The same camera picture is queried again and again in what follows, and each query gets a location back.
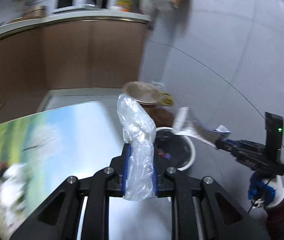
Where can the beige lined trash bin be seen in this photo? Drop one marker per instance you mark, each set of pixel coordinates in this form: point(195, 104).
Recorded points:
point(144, 93)

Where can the white carton box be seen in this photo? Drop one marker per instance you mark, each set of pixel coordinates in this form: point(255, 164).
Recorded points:
point(13, 183)

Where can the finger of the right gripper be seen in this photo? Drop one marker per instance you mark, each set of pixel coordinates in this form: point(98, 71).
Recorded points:
point(231, 149)
point(229, 142)

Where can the dark blue foil wrapper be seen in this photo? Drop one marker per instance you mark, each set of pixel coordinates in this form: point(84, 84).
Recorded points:
point(186, 124)

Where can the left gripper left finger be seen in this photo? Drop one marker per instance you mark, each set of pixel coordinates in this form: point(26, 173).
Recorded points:
point(78, 206)

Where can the white microwave oven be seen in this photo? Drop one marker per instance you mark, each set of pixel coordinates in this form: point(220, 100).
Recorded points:
point(67, 5)

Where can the brown kitchen cabinets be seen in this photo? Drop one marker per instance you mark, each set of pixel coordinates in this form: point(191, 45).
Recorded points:
point(85, 49)

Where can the blue white gloved right hand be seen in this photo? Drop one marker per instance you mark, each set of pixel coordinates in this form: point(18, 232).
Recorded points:
point(266, 191)

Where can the brown round box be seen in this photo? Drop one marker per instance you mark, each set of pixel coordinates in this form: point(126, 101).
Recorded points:
point(39, 11)

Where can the grey trash bucket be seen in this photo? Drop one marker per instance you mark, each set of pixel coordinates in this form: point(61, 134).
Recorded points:
point(178, 150)

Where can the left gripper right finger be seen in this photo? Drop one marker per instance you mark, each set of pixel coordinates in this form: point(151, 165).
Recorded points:
point(202, 208)

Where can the clear plastic wrap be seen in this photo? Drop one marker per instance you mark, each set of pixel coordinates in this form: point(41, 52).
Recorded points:
point(139, 131)

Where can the cooking oil bottle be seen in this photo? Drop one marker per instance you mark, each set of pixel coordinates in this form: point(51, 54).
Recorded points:
point(161, 113)

